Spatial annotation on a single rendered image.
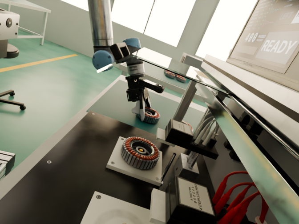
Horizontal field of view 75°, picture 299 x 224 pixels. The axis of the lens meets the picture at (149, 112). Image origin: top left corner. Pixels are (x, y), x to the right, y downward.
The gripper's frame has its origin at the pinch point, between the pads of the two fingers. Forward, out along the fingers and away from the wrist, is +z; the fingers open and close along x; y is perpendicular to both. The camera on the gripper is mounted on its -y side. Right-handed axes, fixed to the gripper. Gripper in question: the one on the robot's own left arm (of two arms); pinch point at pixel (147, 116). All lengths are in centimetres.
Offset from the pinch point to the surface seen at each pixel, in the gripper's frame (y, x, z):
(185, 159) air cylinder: -19.9, 32.9, 4.3
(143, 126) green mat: -0.5, 9.1, 1.6
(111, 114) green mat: 11.9, 12.5, -5.7
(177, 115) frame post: -16.8, 17.3, -4.8
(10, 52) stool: 125, -49, -48
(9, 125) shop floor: 134, -34, 10
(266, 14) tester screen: -40, 35, -31
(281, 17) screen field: -41, 41, -29
